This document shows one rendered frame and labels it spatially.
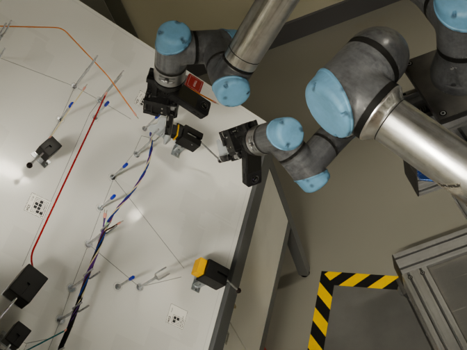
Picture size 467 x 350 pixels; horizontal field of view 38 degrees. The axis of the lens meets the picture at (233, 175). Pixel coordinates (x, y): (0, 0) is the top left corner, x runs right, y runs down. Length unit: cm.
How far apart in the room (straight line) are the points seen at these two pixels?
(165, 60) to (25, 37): 44
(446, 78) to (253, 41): 49
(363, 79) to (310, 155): 41
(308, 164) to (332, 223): 134
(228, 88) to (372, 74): 34
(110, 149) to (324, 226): 135
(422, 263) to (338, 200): 62
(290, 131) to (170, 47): 32
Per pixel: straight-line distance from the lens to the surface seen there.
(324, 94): 116
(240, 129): 168
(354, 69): 118
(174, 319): 165
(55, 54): 181
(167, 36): 148
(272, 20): 135
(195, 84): 193
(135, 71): 189
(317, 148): 156
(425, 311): 236
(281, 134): 148
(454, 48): 156
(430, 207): 286
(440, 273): 245
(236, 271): 180
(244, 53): 138
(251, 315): 207
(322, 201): 294
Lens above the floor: 232
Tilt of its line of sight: 48 degrees down
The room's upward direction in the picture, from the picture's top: 23 degrees counter-clockwise
